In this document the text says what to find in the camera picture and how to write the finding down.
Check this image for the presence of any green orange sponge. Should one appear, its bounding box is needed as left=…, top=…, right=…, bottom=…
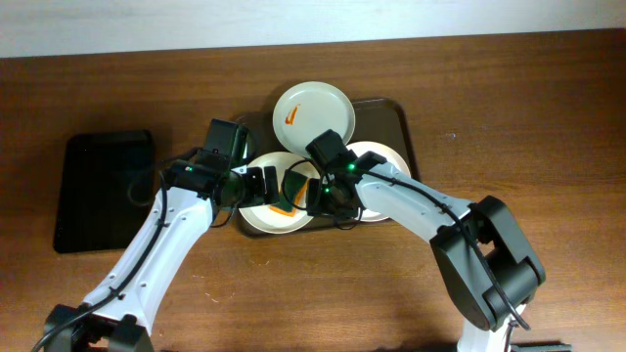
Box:
left=269, top=171, right=308, bottom=217

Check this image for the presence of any white plate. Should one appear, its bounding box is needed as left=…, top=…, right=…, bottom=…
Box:
left=240, top=152, right=320, bottom=235
left=347, top=141, right=411, bottom=222

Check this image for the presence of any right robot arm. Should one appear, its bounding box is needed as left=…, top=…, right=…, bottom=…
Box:
left=317, top=156, right=546, bottom=351

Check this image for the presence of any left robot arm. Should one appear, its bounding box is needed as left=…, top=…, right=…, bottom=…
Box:
left=33, top=160, right=279, bottom=351

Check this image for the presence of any dark brown serving tray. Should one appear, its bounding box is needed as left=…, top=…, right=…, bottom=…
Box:
left=234, top=98, right=421, bottom=239

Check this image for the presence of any black rectangular tray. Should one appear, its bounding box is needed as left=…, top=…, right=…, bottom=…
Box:
left=53, top=130, right=155, bottom=254

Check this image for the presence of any pale green plate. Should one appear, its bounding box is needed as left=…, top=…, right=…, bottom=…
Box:
left=272, top=81, right=356, bottom=156

